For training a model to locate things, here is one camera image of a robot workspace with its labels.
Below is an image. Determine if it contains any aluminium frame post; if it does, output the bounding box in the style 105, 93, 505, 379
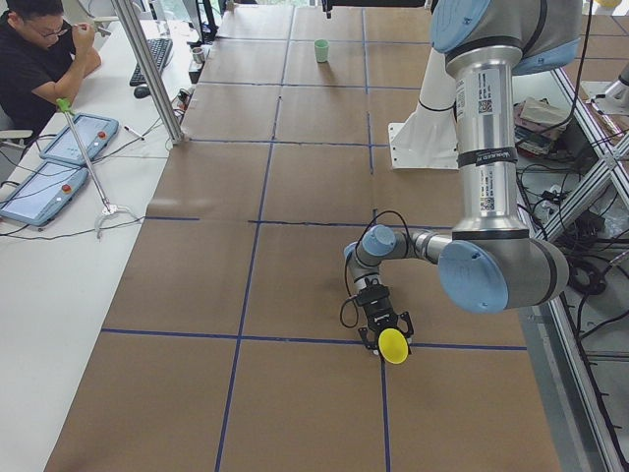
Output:
112, 0, 185, 146

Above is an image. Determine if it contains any black marker pen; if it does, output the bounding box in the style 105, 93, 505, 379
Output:
123, 125, 144, 141

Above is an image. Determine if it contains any lower teach pendant tablet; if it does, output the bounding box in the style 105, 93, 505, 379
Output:
1, 160, 88, 227

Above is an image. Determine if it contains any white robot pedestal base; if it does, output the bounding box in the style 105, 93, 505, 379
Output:
388, 48, 458, 170

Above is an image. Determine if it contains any black keyboard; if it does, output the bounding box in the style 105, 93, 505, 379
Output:
129, 37, 173, 87

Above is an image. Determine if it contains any black computer mouse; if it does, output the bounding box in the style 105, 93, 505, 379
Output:
134, 84, 150, 99

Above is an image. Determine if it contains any seated man in black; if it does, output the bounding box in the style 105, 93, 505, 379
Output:
1, 0, 101, 141

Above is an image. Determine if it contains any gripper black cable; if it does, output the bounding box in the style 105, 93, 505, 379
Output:
339, 209, 419, 330

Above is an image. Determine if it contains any yellow plastic cup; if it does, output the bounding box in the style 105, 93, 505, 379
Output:
377, 327, 409, 365

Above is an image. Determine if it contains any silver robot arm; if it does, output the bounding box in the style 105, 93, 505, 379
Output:
344, 1, 582, 364

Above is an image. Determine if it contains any green plastic cup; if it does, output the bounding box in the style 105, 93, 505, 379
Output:
314, 39, 329, 64

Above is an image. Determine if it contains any reacher grabber tool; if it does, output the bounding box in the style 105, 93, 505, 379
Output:
56, 98, 142, 240

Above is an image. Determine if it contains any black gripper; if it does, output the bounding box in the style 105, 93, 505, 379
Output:
356, 284, 414, 355

